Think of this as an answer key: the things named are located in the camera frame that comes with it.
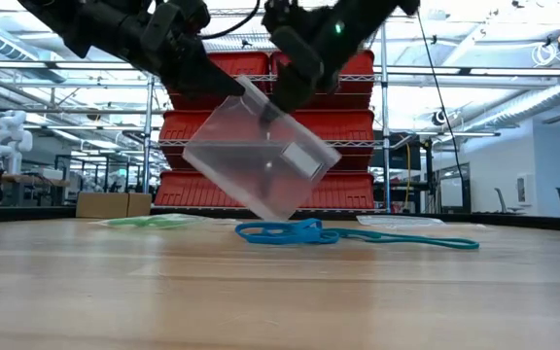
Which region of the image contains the teal rubber band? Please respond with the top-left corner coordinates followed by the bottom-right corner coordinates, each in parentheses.
top-left (326, 227), bottom-right (481, 252)

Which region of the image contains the grey background chair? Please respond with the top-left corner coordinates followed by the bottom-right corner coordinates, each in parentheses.
top-left (492, 187), bottom-right (527, 216)

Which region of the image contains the long black cable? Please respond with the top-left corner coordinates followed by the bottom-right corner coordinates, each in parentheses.
top-left (414, 9), bottom-right (467, 205)

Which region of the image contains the background wooden workbench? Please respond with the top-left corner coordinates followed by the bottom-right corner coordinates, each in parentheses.
top-left (0, 168), bottom-right (72, 206)

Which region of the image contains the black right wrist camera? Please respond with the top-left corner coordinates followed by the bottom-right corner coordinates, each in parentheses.
top-left (270, 24), bottom-right (326, 83)

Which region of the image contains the chrome wire shelf rack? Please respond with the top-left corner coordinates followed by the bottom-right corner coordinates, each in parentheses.
top-left (143, 5), bottom-right (393, 215)

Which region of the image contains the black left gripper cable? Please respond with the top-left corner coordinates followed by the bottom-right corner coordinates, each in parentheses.
top-left (200, 0), bottom-right (262, 41)

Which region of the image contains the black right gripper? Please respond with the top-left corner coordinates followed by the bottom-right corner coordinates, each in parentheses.
top-left (259, 0), bottom-right (421, 124)

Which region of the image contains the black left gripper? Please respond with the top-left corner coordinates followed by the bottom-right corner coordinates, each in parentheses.
top-left (136, 0), bottom-right (247, 99)

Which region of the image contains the clear plastic zip bag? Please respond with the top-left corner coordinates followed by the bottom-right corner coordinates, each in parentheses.
top-left (356, 214), bottom-right (446, 228)
top-left (88, 212), bottom-right (243, 231)
top-left (181, 74), bottom-right (343, 224)

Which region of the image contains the white wall dispenser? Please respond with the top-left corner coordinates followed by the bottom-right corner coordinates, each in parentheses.
top-left (516, 174), bottom-right (529, 205)

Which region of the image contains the black aluminium table frame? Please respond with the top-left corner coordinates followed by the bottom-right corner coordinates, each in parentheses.
top-left (0, 205), bottom-right (560, 234)

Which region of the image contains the small cardboard box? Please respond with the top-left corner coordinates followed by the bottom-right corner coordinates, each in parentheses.
top-left (75, 191), bottom-right (154, 219)

